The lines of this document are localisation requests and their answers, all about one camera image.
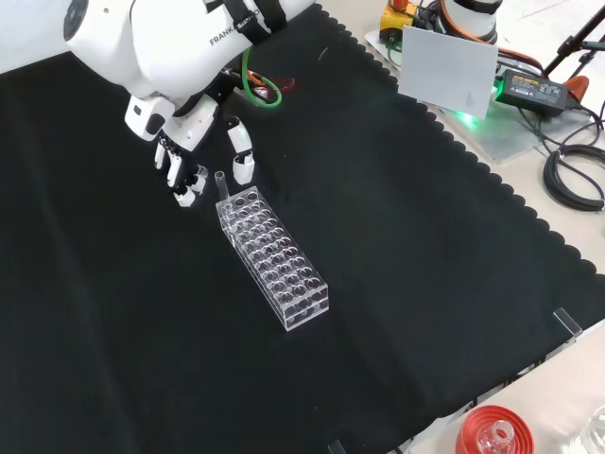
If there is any grey metal base plate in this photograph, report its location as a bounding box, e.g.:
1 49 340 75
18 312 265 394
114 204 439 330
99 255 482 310
363 27 562 165

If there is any orange plastic piece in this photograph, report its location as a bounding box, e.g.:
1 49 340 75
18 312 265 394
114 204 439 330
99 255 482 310
564 75 590 103

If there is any clear glass test tube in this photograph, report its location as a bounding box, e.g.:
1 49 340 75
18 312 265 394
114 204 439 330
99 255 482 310
214 170 233 224

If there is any green cable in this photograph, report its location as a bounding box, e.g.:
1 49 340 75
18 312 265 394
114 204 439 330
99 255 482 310
241 44 285 108

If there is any black adapter power cable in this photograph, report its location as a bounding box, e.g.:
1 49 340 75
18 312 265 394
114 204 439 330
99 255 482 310
517 104 605 158

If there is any clear glass vessel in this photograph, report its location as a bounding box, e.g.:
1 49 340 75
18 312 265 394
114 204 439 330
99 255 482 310
579 409 605 454

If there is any pale grey board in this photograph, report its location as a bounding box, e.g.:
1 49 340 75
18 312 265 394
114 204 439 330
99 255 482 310
396 24 500 119

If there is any black tripod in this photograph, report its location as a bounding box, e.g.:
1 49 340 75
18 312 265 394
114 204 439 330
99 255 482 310
543 7 605 78

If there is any orange cable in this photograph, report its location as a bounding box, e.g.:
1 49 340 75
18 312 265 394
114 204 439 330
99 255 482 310
220 68 268 90

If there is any black bench cloth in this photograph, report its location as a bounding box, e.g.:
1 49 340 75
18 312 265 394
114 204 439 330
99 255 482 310
0 2 605 454

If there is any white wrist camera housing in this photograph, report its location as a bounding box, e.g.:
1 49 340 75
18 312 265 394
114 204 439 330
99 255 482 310
123 94 177 143

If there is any black power adapter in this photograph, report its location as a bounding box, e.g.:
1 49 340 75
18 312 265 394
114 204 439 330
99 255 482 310
494 68 579 112

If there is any yellow stop button box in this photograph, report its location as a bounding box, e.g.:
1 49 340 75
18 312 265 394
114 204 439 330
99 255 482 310
380 0 421 43

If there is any red ribbed funnel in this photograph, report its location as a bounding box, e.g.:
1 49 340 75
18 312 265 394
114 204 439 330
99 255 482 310
456 404 536 454

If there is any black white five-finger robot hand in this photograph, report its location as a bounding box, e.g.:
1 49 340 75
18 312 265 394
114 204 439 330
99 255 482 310
153 92 258 210

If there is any coiled black cable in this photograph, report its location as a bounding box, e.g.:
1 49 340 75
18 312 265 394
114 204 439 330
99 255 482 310
543 144 605 212

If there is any clear acrylic test tube rack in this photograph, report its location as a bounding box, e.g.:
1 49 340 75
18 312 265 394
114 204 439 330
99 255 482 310
215 185 330 334

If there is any small clear glass flask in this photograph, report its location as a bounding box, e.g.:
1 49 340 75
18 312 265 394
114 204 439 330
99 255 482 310
476 422 514 454

